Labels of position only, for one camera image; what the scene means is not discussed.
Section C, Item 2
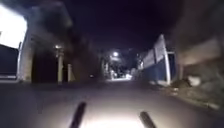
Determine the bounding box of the street lamp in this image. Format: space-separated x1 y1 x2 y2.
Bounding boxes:
111 50 120 58

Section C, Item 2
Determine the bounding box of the pale pillar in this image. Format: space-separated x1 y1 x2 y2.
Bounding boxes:
57 48 64 84

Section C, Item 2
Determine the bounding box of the robot's own part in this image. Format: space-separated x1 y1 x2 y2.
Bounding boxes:
139 111 157 128
69 101 88 128

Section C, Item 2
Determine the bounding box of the building with lit sign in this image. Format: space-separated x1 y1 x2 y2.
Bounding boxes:
0 0 101 84

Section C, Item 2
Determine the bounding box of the dark building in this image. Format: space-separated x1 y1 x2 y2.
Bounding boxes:
166 0 224 111

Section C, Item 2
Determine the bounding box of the blue and white wall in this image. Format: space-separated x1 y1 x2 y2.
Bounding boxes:
136 33 177 86

